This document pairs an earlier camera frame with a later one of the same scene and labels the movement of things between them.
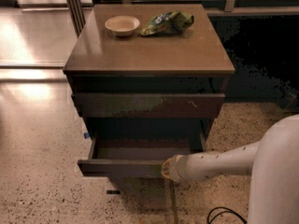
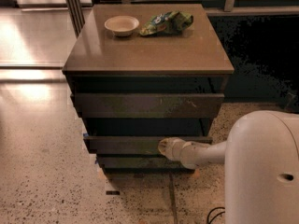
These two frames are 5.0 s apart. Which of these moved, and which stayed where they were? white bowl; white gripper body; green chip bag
Moved: white gripper body
Stayed: white bowl; green chip bag
